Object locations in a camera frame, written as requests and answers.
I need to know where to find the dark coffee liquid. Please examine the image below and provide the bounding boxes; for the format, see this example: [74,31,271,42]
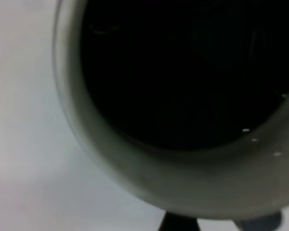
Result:
[83,0,289,152]

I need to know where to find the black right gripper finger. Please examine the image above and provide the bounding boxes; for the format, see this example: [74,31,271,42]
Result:
[158,211,203,231]

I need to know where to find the grey ceramic cup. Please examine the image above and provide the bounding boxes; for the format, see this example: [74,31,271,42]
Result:
[52,0,289,231]

